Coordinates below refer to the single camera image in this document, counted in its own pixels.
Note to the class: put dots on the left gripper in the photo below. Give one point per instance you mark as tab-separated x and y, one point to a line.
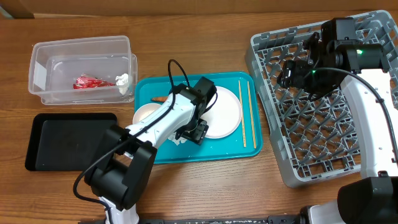
199	134

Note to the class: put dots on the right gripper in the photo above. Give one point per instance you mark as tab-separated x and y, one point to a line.
292	76

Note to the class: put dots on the large white plate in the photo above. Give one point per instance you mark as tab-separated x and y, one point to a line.
225	114

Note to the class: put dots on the white tissue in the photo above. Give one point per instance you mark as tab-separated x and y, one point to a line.
176	141
122	82

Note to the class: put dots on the red snack wrapper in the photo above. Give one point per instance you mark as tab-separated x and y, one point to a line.
90	82

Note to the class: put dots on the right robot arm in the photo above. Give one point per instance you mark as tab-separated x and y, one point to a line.
338	60

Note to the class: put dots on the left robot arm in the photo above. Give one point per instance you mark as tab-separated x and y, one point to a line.
119	171

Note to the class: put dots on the grey dishwasher rack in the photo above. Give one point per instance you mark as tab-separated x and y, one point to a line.
313	140

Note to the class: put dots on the teal serving tray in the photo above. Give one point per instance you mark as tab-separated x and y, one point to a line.
228	147

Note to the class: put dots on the orange carrot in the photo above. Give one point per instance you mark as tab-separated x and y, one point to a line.
159	99

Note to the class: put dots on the white bowl with food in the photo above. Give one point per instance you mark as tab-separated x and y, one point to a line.
144	111

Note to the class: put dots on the left wooden chopstick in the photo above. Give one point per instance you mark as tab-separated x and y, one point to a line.
242	114

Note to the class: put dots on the wooden chopstick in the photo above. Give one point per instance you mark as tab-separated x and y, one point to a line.
251	116
242	114

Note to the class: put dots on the right wooden chopstick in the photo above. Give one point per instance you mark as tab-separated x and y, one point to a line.
251	116

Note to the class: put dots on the clear plastic bin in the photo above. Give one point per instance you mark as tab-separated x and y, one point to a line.
55	66

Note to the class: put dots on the black plastic tray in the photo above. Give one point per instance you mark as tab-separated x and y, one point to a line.
65	141

